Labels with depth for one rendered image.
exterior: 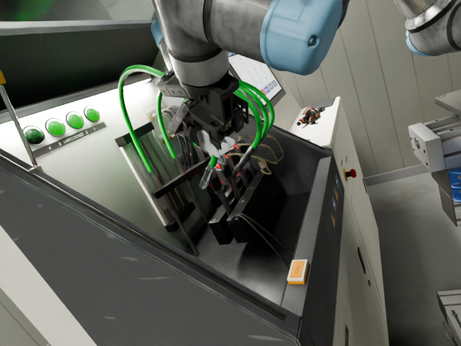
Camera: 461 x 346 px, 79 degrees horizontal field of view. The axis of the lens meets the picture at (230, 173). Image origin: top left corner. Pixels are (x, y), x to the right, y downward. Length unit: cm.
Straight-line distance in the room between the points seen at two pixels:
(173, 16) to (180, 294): 40
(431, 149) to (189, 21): 68
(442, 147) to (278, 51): 65
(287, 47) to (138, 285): 46
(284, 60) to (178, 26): 12
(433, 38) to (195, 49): 71
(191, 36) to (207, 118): 14
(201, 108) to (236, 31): 19
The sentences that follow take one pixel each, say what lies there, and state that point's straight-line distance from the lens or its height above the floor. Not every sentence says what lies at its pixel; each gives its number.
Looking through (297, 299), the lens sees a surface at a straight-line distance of 53.
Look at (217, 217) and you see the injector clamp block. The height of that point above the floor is 98.
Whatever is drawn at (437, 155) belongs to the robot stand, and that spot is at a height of 95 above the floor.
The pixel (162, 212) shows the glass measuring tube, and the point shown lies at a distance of 99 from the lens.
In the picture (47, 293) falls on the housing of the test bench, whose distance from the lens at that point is 87.
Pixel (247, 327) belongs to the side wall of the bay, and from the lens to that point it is 50.
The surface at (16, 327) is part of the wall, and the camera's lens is 273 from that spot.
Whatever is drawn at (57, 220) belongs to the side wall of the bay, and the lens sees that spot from 60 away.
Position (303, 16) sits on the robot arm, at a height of 134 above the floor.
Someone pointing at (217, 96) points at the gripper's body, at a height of 131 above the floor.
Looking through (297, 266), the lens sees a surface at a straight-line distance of 56.
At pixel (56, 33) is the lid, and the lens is 79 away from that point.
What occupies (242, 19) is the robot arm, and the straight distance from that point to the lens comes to 28.
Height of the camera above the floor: 132
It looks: 18 degrees down
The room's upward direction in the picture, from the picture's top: 24 degrees counter-clockwise
